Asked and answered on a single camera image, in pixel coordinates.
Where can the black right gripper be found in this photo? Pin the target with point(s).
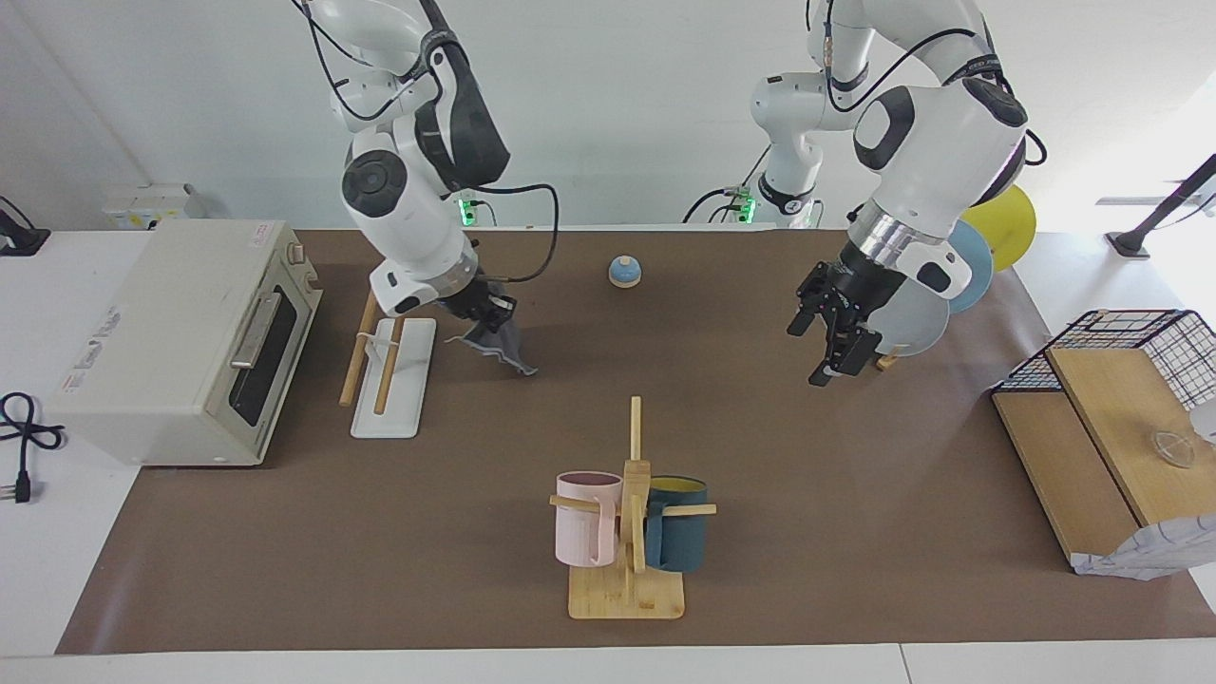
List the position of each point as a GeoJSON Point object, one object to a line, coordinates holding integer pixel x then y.
{"type": "Point", "coordinates": [467, 296]}

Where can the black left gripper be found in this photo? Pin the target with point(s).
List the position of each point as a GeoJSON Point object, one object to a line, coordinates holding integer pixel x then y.
{"type": "Point", "coordinates": [860, 285]}

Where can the purple and grey towel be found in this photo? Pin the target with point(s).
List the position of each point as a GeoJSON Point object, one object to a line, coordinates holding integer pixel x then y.
{"type": "Point", "coordinates": [503, 347]}

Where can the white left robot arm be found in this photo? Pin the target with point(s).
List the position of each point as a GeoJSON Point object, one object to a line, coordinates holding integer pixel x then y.
{"type": "Point", "coordinates": [936, 142]}

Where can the wooden plate rack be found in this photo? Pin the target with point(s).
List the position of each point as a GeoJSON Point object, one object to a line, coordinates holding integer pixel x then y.
{"type": "Point", "coordinates": [888, 360]}

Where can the white towel rack wooden bars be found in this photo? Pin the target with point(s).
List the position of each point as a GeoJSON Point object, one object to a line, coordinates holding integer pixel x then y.
{"type": "Point", "coordinates": [404, 380]}

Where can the grey plate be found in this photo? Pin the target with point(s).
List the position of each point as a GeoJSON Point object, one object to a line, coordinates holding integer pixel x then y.
{"type": "Point", "coordinates": [921, 323]}

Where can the brown table mat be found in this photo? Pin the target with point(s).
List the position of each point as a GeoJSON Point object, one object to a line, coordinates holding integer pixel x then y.
{"type": "Point", "coordinates": [570, 427]}

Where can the small blue bell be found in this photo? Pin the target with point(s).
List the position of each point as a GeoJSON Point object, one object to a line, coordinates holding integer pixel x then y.
{"type": "Point", "coordinates": [624, 274]}

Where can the light blue plate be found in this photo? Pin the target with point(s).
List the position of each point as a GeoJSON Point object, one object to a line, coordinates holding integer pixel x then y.
{"type": "Point", "coordinates": [978, 266]}

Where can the yellow plate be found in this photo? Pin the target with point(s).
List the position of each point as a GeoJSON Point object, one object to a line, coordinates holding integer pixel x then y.
{"type": "Point", "coordinates": [1012, 223]}

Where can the pink mug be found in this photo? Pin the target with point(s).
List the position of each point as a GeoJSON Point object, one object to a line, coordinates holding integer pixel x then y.
{"type": "Point", "coordinates": [578, 532]}

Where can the dark teal mug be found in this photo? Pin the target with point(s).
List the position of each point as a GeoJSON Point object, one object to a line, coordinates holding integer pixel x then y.
{"type": "Point", "coordinates": [682, 541]}

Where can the wooden shelf unit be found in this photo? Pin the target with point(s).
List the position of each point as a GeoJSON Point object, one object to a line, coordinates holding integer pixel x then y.
{"type": "Point", "coordinates": [1121, 418]}

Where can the wooden mug tree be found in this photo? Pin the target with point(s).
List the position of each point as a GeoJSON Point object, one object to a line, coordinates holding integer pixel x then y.
{"type": "Point", "coordinates": [627, 594]}

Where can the beige toaster oven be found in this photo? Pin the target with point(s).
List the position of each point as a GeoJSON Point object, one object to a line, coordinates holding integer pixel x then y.
{"type": "Point", "coordinates": [161, 323]}

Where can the black stand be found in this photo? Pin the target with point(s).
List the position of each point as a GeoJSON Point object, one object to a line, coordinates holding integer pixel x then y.
{"type": "Point", "coordinates": [1164, 209]}

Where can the white power strip box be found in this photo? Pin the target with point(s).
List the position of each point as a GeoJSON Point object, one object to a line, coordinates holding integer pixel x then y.
{"type": "Point", "coordinates": [152, 204]}

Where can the clear glass lid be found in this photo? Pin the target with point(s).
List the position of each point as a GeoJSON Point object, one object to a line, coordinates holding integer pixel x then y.
{"type": "Point", "coordinates": [1173, 448]}

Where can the white rounded object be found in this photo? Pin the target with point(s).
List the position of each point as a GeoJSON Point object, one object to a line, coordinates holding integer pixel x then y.
{"type": "Point", "coordinates": [1205, 418]}

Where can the white patterned cover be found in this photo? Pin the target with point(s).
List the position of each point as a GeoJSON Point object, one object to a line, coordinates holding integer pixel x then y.
{"type": "Point", "coordinates": [1149, 551]}

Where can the black clamp mount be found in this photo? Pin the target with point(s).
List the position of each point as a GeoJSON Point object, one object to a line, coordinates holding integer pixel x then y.
{"type": "Point", "coordinates": [24, 242]}

